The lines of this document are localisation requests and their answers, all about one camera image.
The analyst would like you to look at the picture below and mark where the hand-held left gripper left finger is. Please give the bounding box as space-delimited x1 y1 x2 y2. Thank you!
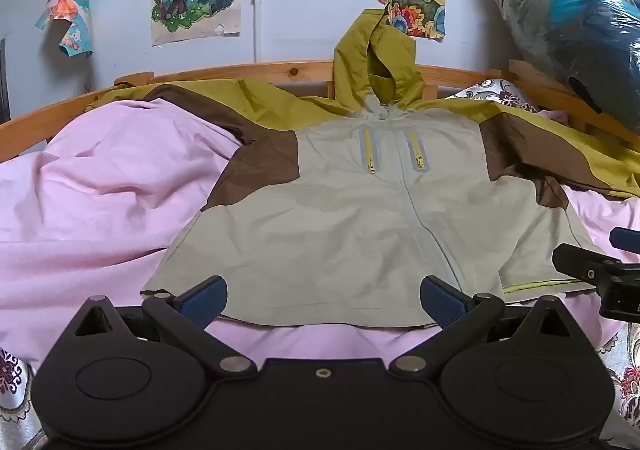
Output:
71 275 258 378

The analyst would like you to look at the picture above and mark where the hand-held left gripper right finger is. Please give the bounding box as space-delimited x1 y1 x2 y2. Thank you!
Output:
389 275 576 378

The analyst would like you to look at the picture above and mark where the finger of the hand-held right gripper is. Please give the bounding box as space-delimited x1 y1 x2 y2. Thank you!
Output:
609 227 640 254
552 243 640 287

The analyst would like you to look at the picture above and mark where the beige brown olive hooded jacket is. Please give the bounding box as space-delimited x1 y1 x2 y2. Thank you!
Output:
85 9 640 329

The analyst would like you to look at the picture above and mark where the plastic bag of clothes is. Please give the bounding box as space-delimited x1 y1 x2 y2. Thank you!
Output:
489 0 640 114

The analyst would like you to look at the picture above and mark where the pink bed sheet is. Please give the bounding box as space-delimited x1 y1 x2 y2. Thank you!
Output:
0 98 640 381

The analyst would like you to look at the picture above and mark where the small curled cartoon poster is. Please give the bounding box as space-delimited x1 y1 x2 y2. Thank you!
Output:
34 0 94 59

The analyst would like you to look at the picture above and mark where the wooden bed frame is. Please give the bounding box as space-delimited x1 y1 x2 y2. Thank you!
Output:
0 58 640 166

